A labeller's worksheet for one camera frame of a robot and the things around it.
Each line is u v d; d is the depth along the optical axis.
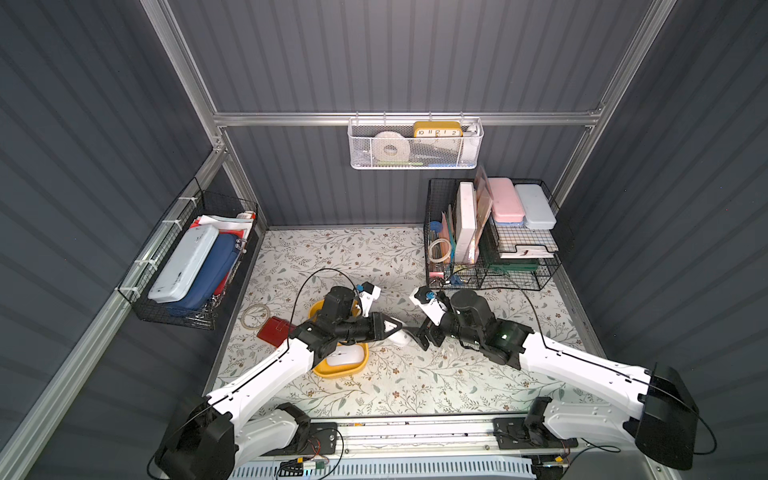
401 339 0.74
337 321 0.62
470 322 0.58
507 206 0.92
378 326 0.70
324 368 0.83
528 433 0.66
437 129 0.87
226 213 0.87
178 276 0.63
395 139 0.82
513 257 0.91
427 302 0.64
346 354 0.86
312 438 0.73
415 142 0.89
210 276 0.67
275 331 0.94
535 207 0.94
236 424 0.43
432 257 1.06
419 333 0.66
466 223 0.87
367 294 0.74
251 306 0.99
